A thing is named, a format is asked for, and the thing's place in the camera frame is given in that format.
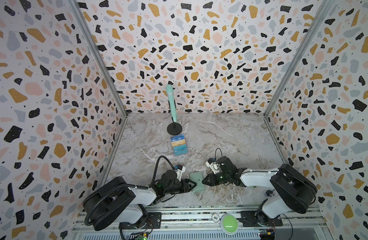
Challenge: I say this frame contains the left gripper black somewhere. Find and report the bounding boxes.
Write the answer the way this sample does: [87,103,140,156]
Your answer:
[165,178,198,196]

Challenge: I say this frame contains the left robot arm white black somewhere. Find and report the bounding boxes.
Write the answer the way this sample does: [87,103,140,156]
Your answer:
[83,169,197,231]

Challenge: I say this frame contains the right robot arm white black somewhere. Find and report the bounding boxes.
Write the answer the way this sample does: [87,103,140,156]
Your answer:
[202,156,317,226]

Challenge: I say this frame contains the yellow VIP card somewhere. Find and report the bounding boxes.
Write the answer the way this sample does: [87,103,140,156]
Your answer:
[171,139,186,147]

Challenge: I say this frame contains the green round push button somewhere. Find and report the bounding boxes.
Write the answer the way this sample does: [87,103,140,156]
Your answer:
[220,214,238,235]

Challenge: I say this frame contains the black round microphone stand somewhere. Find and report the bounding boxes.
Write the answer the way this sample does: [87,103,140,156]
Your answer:
[166,100,184,136]

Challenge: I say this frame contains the mint green microphone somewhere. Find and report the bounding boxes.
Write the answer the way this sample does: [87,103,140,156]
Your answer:
[166,84,177,123]

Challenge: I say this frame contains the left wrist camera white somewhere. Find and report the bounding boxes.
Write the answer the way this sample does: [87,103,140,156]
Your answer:
[174,164,185,181]

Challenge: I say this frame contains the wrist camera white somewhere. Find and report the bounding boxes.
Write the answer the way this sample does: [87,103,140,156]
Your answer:
[174,164,185,181]
[205,158,220,174]

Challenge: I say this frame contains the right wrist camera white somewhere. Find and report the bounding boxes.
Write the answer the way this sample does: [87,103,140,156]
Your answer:
[205,158,220,174]

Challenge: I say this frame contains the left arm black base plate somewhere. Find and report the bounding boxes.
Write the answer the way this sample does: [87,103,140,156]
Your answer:
[120,212,162,231]

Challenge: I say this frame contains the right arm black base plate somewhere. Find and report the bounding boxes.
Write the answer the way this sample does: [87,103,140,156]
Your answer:
[240,211,283,227]

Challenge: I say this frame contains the black corrugated cable hose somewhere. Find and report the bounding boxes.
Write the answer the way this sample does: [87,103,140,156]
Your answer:
[83,155,176,226]

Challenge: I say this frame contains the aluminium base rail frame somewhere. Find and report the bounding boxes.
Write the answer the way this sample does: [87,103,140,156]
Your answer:
[73,206,333,240]

